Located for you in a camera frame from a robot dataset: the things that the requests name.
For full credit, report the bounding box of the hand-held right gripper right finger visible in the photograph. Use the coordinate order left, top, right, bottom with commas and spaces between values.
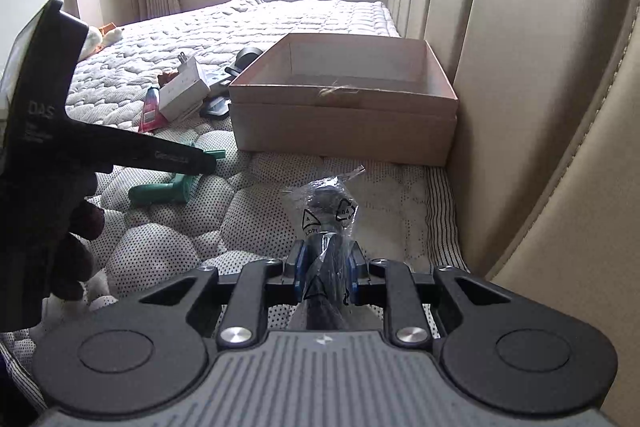
347, 240, 507, 351

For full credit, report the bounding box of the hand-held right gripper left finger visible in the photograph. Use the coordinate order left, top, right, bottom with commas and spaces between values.
136, 240, 307, 351

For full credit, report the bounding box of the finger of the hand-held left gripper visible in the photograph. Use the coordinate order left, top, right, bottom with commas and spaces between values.
65, 119, 219, 175

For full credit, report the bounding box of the black item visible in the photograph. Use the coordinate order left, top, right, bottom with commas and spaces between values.
281, 165, 372, 334

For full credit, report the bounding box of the cardboard box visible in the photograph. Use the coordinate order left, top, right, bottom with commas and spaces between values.
228, 32, 460, 167

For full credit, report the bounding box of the person's left hand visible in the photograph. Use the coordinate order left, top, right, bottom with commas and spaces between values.
50, 172, 107, 304

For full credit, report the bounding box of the pink tube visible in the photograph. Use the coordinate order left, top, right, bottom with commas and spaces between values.
141, 86, 167, 134

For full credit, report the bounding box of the teal plastic cylinder piece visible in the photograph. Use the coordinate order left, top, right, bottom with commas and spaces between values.
192, 145, 227, 163

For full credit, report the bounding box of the white power adapter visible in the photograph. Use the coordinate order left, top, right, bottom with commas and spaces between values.
158, 51, 211, 121

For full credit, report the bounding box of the flat black case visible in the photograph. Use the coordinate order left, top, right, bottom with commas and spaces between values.
199, 96, 232, 121

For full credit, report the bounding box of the white plush toy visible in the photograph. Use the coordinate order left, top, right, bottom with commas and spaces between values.
80, 24, 125, 58

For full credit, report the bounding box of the black round device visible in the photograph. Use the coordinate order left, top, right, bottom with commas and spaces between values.
210, 47, 264, 88

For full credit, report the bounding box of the quilted grey mattress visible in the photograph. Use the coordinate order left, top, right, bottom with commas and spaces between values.
0, 0, 472, 388

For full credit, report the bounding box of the beige upholstered headboard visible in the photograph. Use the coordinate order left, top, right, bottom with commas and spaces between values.
387, 0, 640, 413

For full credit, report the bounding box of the teal plastic handle tool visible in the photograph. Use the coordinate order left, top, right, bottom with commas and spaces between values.
128, 173, 202, 208

